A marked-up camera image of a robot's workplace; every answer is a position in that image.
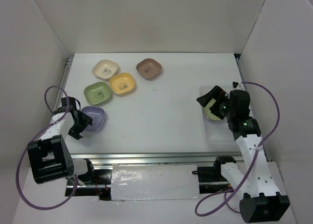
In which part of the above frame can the green plate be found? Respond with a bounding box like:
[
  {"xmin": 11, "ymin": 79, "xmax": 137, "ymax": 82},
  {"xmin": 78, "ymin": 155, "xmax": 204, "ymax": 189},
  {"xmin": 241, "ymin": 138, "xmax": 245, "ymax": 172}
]
[
  {"xmin": 84, "ymin": 82, "xmax": 112, "ymax": 105},
  {"xmin": 202, "ymin": 96, "xmax": 226, "ymax": 121}
]

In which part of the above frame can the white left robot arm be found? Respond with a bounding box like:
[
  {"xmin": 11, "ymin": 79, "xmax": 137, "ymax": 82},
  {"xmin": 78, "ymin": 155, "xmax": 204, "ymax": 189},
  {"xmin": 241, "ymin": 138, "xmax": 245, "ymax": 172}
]
[{"xmin": 27, "ymin": 97, "xmax": 92, "ymax": 184}]

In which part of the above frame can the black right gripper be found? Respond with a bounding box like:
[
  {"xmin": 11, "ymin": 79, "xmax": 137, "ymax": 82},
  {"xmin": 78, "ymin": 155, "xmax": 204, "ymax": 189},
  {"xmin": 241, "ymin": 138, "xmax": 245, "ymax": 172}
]
[{"xmin": 197, "ymin": 85, "xmax": 235, "ymax": 119}]

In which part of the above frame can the yellow plate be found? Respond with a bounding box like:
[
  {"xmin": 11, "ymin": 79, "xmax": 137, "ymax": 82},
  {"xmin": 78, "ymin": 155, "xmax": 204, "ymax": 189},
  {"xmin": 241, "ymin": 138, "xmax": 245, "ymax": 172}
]
[{"xmin": 109, "ymin": 72, "xmax": 135, "ymax": 95}]

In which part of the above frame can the white cover panel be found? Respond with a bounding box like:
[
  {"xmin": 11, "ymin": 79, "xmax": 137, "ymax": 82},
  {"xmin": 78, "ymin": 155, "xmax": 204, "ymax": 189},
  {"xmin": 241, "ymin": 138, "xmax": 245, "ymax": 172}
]
[{"xmin": 111, "ymin": 165, "xmax": 200, "ymax": 201}]

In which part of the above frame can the purple plate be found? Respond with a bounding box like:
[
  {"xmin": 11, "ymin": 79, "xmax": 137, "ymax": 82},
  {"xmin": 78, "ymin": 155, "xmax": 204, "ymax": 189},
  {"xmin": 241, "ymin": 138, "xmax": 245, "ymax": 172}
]
[{"xmin": 81, "ymin": 106, "xmax": 105, "ymax": 132}]

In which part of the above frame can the clear plastic bin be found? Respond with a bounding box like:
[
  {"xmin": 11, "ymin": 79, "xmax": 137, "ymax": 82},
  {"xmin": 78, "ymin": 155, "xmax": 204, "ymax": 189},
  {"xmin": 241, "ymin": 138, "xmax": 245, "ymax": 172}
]
[{"xmin": 199, "ymin": 86, "xmax": 252, "ymax": 146}]

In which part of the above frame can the cream plate back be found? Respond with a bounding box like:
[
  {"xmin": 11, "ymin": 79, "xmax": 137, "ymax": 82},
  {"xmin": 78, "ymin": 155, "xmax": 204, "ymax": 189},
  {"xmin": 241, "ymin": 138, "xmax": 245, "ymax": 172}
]
[{"xmin": 92, "ymin": 60, "xmax": 119, "ymax": 80}]

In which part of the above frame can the brown plate back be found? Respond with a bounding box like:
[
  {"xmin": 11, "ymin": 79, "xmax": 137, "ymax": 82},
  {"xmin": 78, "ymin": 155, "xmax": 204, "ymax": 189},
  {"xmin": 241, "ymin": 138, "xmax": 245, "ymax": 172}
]
[{"xmin": 136, "ymin": 58, "xmax": 162, "ymax": 79}]

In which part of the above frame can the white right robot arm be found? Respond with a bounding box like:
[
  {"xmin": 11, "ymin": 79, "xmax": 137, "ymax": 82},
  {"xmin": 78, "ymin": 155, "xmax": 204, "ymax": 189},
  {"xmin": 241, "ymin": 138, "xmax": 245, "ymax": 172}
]
[{"xmin": 195, "ymin": 82, "xmax": 290, "ymax": 224}]

